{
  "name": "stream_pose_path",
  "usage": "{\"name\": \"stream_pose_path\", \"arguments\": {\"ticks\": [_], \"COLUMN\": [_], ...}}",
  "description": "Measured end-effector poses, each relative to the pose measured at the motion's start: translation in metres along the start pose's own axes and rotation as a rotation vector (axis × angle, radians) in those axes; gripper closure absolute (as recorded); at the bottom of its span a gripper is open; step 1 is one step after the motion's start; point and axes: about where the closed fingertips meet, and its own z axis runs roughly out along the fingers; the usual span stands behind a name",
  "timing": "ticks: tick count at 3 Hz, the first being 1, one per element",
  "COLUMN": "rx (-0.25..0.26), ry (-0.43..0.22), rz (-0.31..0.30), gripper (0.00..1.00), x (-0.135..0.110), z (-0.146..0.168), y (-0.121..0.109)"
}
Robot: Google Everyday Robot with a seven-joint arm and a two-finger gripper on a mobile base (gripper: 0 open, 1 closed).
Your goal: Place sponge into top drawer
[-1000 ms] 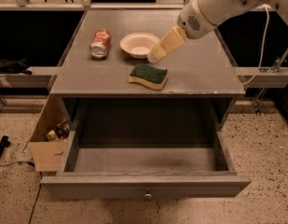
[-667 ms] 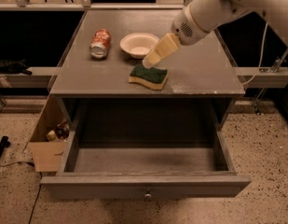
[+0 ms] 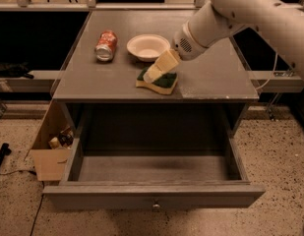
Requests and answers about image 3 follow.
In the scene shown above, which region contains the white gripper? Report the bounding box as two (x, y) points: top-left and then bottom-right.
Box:
(143, 22), (209, 84)

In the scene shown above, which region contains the green and yellow sponge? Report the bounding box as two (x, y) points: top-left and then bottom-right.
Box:
(136, 67), (178, 95)

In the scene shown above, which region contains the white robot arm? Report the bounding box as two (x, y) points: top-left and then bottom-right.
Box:
(173, 0), (304, 82)

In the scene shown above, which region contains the open grey top drawer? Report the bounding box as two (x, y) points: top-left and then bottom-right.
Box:
(44, 131), (265, 210)

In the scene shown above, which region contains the white paper bowl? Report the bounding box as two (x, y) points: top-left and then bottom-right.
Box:
(127, 34), (170, 62)

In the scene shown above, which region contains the orange soda can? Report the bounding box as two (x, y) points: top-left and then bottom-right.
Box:
(94, 30), (118, 62)

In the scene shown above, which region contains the grey wooden cabinet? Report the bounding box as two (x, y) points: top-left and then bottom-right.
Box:
(50, 9), (260, 140)

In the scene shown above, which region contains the cardboard box with snacks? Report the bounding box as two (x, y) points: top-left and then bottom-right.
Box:
(30, 102), (73, 181)

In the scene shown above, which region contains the black bar on floor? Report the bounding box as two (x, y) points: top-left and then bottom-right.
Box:
(0, 143), (11, 167)

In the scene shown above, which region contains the white cable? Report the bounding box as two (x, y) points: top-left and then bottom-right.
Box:
(255, 51), (278, 91)

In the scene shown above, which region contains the black cable on floor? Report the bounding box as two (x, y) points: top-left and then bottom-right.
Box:
(0, 169), (45, 236)

